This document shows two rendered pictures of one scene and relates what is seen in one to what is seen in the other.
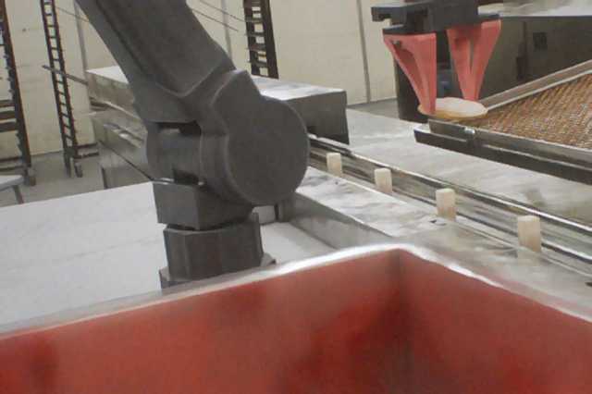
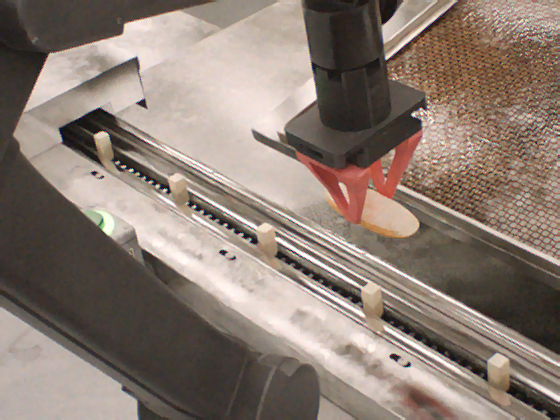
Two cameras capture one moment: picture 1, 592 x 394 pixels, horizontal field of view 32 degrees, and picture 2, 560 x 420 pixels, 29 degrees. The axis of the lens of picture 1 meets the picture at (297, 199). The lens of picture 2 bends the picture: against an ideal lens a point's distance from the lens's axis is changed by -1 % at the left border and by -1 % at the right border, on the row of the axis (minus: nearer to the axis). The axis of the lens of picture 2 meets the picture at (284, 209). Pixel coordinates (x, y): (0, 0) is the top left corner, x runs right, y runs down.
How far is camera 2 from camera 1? 0.51 m
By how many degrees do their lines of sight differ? 29
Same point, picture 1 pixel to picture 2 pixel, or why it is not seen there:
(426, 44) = (363, 179)
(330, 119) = (125, 89)
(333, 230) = (260, 342)
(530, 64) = not seen: outside the picture
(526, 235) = (500, 378)
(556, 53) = not seen: outside the picture
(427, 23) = (363, 160)
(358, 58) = not seen: outside the picture
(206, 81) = (239, 391)
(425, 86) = (354, 206)
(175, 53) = (210, 383)
